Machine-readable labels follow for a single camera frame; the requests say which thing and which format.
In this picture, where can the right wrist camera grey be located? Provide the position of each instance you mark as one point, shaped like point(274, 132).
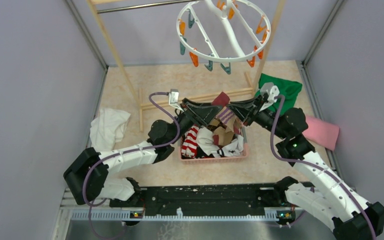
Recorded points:
point(269, 92)

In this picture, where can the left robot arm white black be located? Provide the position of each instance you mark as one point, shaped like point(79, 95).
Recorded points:
point(87, 177)

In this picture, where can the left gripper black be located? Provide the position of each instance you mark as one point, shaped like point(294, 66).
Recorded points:
point(206, 111)

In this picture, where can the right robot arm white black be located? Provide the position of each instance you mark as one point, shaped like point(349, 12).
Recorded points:
point(347, 214)

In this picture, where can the metal rack rod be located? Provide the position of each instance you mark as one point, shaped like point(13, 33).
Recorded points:
point(142, 6)

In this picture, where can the pink cloth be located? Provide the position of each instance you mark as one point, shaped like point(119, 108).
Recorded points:
point(322, 133)

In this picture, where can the pink plastic basket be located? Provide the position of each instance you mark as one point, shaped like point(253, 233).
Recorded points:
point(202, 158)

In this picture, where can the white round clip hanger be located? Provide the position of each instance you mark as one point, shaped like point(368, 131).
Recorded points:
point(224, 10)

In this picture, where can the wooden drying rack frame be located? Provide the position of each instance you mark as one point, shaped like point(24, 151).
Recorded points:
point(137, 94)

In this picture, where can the red white striped sock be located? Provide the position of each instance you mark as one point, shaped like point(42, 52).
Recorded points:
point(189, 146)

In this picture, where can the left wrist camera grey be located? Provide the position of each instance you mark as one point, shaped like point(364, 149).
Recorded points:
point(173, 99)

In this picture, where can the white black sock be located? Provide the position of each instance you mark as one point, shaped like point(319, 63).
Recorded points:
point(220, 143)

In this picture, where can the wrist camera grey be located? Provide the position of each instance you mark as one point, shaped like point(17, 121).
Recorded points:
point(269, 92)
point(173, 99)

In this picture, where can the orange clip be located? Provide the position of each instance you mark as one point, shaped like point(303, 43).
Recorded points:
point(194, 59)
point(251, 62)

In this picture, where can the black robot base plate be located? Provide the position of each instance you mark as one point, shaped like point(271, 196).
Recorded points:
point(223, 200)

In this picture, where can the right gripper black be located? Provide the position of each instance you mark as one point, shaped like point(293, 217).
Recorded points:
point(240, 108)

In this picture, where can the green cloth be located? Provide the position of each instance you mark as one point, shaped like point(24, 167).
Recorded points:
point(290, 90)

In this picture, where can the beige purple striped sock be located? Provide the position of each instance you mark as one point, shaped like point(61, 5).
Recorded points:
point(226, 116)

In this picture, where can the white cloth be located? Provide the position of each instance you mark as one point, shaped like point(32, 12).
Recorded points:
point(108, 128)

